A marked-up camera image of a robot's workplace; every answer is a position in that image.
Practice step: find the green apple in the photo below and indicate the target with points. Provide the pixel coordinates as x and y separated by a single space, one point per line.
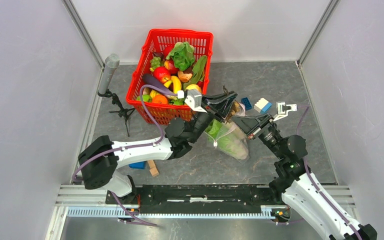
145 97

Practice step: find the yellow banana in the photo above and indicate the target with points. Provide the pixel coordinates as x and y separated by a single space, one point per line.
175 83

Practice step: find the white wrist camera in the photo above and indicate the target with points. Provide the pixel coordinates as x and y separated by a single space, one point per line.
192 98
283 110

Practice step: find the grey microphone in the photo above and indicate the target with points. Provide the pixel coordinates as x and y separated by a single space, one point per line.
112 62

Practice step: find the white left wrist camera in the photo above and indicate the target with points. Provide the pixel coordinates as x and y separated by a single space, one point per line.
192 98

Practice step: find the brown mushroom bunch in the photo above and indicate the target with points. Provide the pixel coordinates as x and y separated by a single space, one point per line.
236 107

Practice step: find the green leafy vegetable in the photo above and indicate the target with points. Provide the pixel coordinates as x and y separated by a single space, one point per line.
182 55

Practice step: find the green grapes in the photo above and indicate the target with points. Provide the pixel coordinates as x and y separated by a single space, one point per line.
155 62

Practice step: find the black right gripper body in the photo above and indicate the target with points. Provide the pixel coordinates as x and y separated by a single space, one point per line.
269 135

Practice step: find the green romaine lettuce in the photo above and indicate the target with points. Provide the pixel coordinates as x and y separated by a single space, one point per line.
228 139

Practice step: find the dark blue toy block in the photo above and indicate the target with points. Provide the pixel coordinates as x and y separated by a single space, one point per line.
246 103

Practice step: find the purple eggplant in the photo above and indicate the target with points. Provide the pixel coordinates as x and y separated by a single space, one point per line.
150 80

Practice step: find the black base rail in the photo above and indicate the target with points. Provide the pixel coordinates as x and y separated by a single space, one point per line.
198 198

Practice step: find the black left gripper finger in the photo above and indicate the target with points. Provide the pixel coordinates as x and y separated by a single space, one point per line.
223 109
225 99

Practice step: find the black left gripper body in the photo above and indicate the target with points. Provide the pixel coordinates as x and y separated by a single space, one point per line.
208 108

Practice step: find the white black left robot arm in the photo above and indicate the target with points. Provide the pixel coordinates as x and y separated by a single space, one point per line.
99 162

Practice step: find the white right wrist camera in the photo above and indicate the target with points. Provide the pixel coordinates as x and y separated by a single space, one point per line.
283 110

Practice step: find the white blue toy block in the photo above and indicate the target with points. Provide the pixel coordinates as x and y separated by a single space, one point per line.
262 106

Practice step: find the red plastic basket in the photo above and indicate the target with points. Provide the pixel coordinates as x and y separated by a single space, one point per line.
156 41

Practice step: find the blue green stacked blocks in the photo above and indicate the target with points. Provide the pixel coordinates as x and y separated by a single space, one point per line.
138 165

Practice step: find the clear zip top bag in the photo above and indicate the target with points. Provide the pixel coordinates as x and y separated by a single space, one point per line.
231 139

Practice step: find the yellow lemon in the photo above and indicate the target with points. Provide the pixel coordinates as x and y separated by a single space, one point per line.
194 87

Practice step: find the orange fruit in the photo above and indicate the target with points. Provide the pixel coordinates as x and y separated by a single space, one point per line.
160 99

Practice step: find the small wooden block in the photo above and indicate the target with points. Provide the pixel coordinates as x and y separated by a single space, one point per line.
154 172
151 164

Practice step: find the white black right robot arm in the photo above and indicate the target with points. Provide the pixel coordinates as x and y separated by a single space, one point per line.
298 187

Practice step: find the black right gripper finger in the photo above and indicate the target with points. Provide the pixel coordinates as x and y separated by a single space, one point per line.
265 118
251 126

